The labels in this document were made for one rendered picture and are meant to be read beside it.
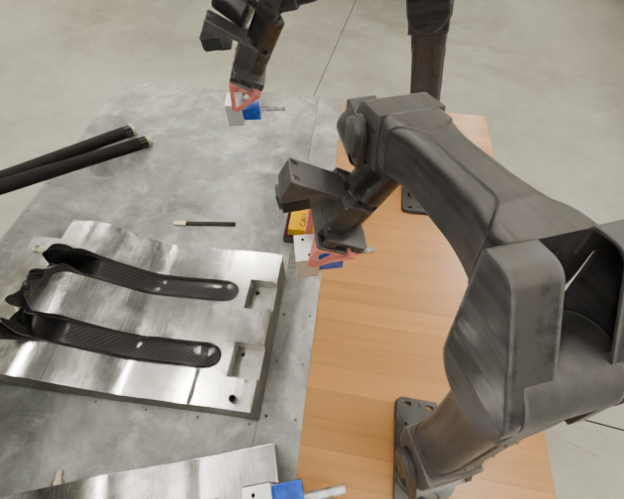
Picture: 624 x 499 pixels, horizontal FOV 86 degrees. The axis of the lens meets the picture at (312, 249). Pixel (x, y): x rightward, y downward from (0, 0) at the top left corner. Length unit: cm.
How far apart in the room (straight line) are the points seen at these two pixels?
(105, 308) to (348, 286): 42
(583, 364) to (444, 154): 16
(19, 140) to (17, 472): 237
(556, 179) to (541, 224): 219
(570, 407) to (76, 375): 57
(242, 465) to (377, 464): 20
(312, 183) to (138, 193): 58
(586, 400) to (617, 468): 151
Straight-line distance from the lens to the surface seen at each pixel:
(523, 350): 21
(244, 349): 57
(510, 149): 248
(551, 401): 24
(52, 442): 73
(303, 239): 54
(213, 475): 56
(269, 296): 60
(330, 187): 42
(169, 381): 57
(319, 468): 60
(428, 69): 69
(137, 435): 66
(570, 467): 167
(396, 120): 32
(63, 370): 61
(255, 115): 84
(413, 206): 81
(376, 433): 61
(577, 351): 25
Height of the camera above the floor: 140
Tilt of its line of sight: 57 degrees down
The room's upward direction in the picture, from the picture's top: straight up
